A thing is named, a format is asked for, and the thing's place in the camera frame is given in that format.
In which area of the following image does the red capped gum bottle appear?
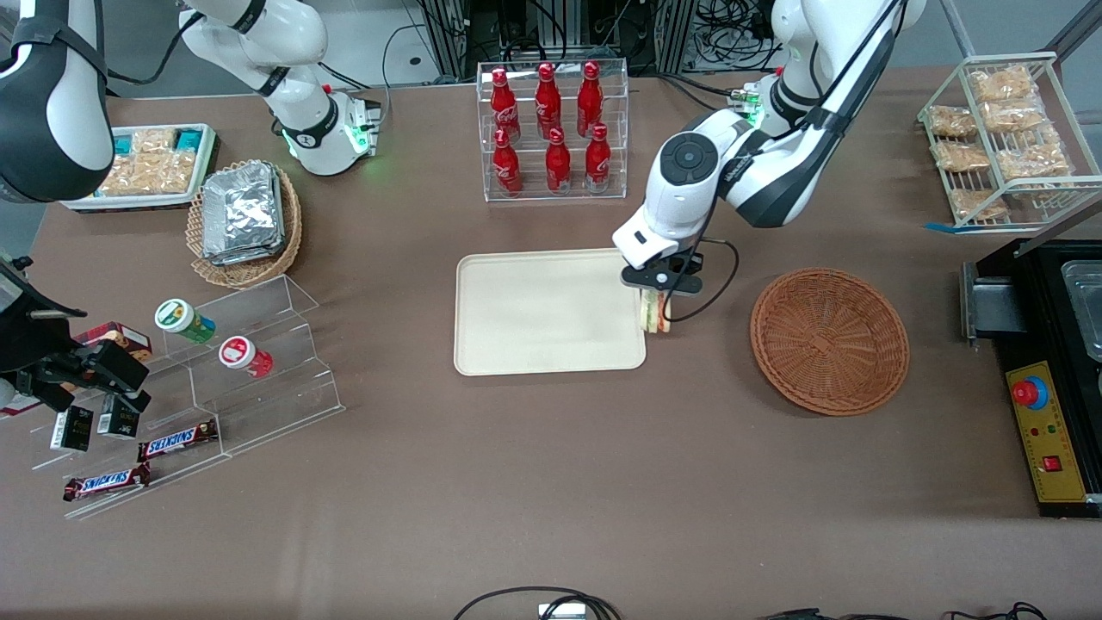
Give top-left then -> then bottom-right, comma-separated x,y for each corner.
218,336 -> 274,380

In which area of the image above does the triangle sandwich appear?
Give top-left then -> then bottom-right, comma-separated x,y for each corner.
637,288 -> 675,335

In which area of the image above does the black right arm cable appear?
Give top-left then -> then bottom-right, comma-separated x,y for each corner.
103,9 -> 203,87

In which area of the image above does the beige plastic tray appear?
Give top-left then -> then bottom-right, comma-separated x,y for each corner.
454,248 -> 647,377

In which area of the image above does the silver foil pack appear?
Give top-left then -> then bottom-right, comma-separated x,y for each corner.
207,245 -> 288,267
202,164 -> 285,255

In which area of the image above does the small black box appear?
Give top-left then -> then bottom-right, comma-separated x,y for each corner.
96,394 -> 141,440
50,405 -> 94,453

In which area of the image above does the black machine with yellow panel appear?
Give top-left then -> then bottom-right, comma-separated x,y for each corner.
960,207 -> 1102,519

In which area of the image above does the brown round wicker basket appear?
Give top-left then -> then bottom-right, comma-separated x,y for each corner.
749,267 -> 911,418

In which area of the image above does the red cola bottle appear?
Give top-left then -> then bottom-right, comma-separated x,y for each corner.
536,62 -> 562,139
491,69 -> 522,143
492,127 -> 523,195
577,60 -> 604,137
546,127 -> 572,194
585,123 -> 612,192

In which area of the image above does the steel pan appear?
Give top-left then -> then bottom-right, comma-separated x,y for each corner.
1061,258 -> 1102,363

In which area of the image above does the brown table cover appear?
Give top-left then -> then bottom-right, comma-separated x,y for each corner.
0,65 -> 1102,620

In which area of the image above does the black cable at table edge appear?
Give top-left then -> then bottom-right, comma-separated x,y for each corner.
758,601 -> 1047,620

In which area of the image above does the clear acrylic stepped stand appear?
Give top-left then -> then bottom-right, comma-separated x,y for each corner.
30,274 -> 345,520

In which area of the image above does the white rectangular tray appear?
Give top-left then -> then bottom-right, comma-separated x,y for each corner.
60,123 -> 220,213

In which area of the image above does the clear acrylic bottle rack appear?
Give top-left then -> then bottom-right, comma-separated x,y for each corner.
476,59 -> 629,203

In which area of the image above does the black arm base cable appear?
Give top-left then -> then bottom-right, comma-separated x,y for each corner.
654,73 -> 746,117

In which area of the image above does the green capped gum bottle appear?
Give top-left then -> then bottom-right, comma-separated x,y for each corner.
155,299 -> 216,345

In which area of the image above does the black looped hub cable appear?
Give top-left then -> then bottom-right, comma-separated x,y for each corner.
454,586 -> 622,620

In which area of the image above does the white wire rack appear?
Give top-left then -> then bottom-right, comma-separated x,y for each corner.
917,52 -> 1102,232

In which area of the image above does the red brown snack box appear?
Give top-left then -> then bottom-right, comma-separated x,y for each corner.
73,321 -> 154,363

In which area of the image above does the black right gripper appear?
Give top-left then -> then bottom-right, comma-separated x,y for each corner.
0,288 -> 152,414

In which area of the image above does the black cable bundle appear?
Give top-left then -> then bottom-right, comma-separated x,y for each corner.
696,0 -> 780,54

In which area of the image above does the aluminium frame rack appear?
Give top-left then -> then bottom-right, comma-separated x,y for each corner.
413,0 -> 698,78

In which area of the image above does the Snickers chocolate bar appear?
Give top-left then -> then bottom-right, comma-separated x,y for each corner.
62,463 -> 152,503
138,419 -> 219,463

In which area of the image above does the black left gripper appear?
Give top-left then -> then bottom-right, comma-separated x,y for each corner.
622,252 -> 705,298

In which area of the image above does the light tan wicker basket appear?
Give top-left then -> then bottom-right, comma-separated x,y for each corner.
187,159 -> 304,289

